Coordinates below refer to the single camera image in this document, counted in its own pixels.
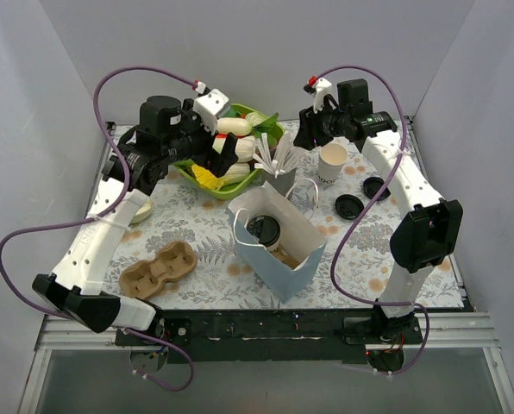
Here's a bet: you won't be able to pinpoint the long green napa cabbage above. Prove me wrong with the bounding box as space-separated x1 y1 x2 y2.
213 136 256 163

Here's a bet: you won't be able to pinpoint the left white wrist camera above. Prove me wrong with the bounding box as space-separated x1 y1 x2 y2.
193 89 231 134

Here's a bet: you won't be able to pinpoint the yellow napa cabbage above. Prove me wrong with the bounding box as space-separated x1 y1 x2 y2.
191 162 252 191

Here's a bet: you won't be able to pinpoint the small bok choy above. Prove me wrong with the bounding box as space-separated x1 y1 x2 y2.
244 111 279 138

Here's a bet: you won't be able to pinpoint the white radish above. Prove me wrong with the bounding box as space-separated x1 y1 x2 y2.
216 117 253 137

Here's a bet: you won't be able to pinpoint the stacked white paper cup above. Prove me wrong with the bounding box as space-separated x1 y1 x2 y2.
317 142 348 185

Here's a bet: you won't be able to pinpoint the green plastic basket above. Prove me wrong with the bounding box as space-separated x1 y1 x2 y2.
174 103 285 200

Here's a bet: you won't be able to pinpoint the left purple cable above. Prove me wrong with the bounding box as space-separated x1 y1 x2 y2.
0 66 209 392

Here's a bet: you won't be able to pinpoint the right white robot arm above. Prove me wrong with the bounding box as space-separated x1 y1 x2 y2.
295 77 463 343

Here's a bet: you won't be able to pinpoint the brown pulp cup carrier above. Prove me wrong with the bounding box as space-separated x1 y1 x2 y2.
271 248 300 269
119 241 198 300

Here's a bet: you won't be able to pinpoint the white paper bag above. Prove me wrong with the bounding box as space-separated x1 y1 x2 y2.
227 182 327 303

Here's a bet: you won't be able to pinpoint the purple cable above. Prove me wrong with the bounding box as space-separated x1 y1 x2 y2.
0 66 209 392
312 65 431 374

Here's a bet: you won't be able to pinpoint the white wrapped straws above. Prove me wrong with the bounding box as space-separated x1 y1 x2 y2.
253 132 305 179

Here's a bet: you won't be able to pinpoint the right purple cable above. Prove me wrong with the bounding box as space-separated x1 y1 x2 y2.
312 65 431 374

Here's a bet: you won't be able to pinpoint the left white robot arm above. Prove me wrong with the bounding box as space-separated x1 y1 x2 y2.
32 90 238 345

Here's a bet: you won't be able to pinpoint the white paper coffee cup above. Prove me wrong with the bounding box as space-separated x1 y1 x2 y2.
265 241 279 254

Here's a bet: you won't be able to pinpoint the aluminium frame rail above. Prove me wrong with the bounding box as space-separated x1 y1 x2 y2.
20 311 514 413

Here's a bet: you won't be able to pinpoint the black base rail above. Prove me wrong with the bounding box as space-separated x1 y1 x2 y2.
114 308 426 364

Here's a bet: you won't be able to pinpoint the floral table mat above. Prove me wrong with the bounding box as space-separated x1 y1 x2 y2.
103 139 399 310

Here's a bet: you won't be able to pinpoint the black coffee lid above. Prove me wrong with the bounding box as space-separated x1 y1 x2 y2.
247 215 281 247
362 177 391 201
335 194 364 220

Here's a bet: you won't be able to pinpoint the grey straw holder cup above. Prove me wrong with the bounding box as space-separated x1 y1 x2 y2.
263 169 296 196

